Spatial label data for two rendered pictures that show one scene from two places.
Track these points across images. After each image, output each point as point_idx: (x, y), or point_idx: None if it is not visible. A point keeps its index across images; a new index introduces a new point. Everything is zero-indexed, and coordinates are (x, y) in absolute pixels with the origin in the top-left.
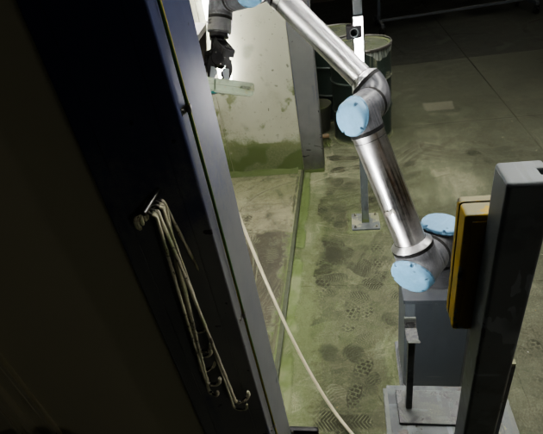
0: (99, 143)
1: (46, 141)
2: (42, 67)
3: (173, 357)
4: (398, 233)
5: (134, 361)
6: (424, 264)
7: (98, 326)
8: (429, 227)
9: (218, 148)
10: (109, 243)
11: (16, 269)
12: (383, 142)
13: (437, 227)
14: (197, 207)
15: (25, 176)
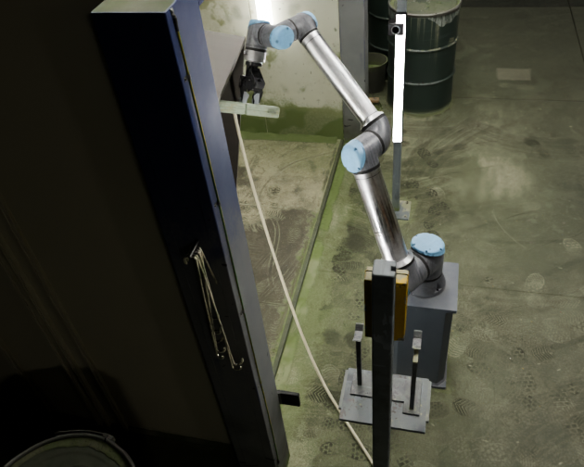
0: (168, 214)
1: (126, 187)
2: (132, 150)
3: (196, 331)
4: (384, 251)
5: (164, 327)
6: None
7: (142, 300)
8: (415, 246)
9: (235, 210)
10: (158, 249)
11: (89, 256)
12: (375, 180)
13: (422, 247)
14: (219, 251)
15: (107, 204)
